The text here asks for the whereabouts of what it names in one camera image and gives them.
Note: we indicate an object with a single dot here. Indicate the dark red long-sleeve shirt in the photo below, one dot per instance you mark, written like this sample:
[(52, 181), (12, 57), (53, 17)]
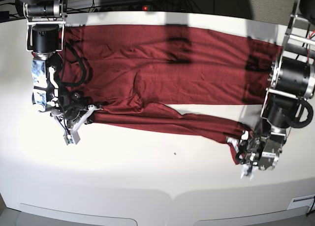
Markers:
[(137, 72)]

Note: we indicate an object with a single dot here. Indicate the grey right table tray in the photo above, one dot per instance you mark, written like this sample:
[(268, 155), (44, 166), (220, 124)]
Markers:
[(255, 219)]

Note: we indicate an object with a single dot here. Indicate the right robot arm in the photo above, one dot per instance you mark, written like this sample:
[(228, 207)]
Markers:
[(45, 39)]

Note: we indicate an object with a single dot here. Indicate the power strip with red light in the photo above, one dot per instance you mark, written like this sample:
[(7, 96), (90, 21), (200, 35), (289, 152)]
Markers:
[(136, 7)]

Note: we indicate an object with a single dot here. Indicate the white label plate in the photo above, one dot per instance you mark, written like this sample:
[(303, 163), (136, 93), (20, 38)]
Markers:
[(302, 201)]

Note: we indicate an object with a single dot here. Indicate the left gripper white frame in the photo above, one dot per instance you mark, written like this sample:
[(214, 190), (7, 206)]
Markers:
[(244, 154)]

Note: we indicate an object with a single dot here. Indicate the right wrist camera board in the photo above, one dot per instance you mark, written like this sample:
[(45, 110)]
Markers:
[(68, 139)]

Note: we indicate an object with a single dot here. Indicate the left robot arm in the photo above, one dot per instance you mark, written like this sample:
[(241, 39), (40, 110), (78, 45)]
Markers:
[(292, 85)]

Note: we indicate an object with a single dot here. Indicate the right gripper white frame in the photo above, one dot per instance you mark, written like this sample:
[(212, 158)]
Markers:
[(71, 123)]

